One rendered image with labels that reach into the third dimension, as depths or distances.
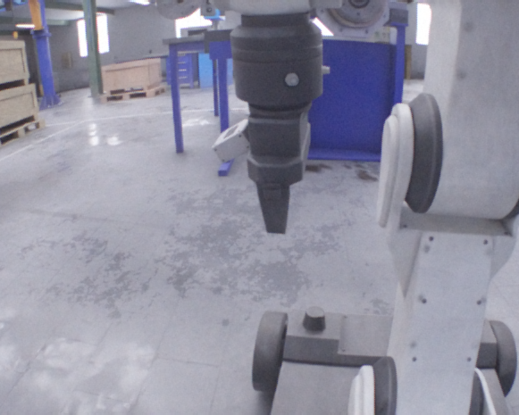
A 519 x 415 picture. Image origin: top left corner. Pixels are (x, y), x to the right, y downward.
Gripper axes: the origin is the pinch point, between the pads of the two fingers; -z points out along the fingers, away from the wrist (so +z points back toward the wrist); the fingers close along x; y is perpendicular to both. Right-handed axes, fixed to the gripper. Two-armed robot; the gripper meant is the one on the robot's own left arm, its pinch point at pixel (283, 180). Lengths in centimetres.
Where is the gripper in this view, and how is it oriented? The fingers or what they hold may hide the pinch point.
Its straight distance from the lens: 40.0
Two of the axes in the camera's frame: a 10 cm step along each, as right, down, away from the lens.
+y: -9.8, -0.7, 1.8
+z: -0.5, -7.9, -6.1
